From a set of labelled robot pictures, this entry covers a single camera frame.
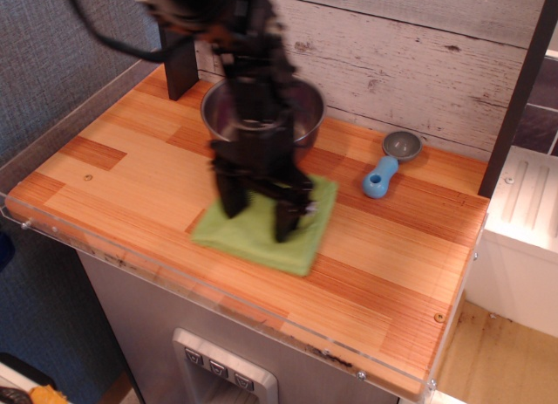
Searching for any white toy sink unit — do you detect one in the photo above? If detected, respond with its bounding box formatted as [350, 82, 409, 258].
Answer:
[465, 50, 558, 335]

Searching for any dark frame post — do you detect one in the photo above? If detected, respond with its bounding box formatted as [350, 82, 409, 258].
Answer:
[158, 26, 199, 101]
[478, 0, 557, 198]

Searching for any stainless steel bowl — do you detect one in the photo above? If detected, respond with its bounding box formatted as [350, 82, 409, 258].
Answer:
[201, 78, 326, 156]

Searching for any green cloth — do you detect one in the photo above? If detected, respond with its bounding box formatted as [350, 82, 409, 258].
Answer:
[191, 175, 338, 276]

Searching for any blue grey scoop brush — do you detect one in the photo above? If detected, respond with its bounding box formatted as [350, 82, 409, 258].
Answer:
[362, 131, 423, 199]

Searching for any orange object bottom left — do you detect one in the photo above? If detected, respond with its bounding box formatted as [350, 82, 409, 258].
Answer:
[29, 386, 69, 404]

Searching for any grey toy fridge cabinet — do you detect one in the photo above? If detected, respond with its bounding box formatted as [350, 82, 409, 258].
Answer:
[78, 253, 399, 403]

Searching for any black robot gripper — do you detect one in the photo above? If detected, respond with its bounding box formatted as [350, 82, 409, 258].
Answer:
[210, 120, 317, 243]

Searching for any dark right frame post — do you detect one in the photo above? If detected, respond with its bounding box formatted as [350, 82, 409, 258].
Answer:
[478, 0, 557, 198]

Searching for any silver dispenser button panel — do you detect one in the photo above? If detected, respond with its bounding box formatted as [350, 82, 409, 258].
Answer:
[172, 328, 279, 403]

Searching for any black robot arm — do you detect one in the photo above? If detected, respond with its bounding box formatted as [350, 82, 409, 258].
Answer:
[138, 0, 313, 243]

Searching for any dark left frame post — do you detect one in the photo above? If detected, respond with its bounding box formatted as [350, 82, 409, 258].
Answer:
[158, 26, 199, 101]

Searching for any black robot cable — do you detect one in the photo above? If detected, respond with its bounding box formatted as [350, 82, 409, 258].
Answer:
[65, 0, 193, 65]

